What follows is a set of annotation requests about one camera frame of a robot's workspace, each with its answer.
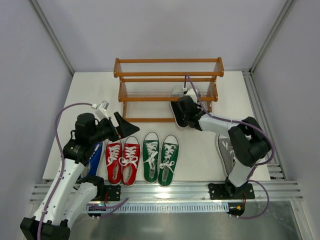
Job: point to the right aluminium corner post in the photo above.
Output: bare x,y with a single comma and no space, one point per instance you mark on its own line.
279,21

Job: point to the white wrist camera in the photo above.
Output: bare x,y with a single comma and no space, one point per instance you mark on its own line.
101,109
193,93

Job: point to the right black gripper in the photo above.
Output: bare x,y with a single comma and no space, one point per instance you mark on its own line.
186,110

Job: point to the left blue sneaker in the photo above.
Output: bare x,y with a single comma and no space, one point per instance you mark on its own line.
93,163

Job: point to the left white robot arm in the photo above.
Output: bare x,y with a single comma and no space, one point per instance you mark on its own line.
59,209

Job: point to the aluminium front rail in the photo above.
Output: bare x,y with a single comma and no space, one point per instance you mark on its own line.
199,191

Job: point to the wooden shoe shelf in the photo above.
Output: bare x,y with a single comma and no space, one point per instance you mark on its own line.
154,80

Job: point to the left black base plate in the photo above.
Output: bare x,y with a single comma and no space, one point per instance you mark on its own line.
112,192

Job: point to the aluminium right side rail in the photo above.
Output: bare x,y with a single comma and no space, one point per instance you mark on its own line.
275,167

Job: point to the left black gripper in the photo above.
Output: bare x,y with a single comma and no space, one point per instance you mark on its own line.
116,128

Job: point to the aluminium rail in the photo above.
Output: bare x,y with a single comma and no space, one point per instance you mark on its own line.
275,167
199,191

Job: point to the left red sneaker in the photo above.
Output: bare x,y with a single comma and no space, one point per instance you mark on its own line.
113,153

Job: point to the aluminium corner post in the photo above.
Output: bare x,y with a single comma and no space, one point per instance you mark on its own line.
279,21
51,34

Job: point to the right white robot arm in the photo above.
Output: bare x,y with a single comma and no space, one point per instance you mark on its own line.
242,142

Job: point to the right red sneaker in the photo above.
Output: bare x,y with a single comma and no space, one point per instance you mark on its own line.
130,160

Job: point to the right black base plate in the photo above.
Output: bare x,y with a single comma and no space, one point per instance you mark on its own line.
222,191

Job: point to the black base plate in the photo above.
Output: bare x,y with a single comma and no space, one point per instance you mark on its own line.
112,192
222,191

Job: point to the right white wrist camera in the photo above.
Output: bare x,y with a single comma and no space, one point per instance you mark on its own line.
193,93

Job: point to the green sneaker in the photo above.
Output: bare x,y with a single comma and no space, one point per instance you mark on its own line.
150,156
169,156

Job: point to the black sneaker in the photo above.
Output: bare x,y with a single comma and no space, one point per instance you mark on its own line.
178,107
199,106

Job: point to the red sneaker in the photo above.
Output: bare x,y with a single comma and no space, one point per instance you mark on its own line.
113,153
130,160

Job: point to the grey sneaker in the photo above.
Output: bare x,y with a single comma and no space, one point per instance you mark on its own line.
226,153

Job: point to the left aluminium corner post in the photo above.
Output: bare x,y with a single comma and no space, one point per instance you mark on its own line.
51,34

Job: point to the slotted grey cable duct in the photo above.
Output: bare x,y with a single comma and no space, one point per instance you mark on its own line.
173,207

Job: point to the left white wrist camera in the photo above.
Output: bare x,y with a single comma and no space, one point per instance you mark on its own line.
101,109

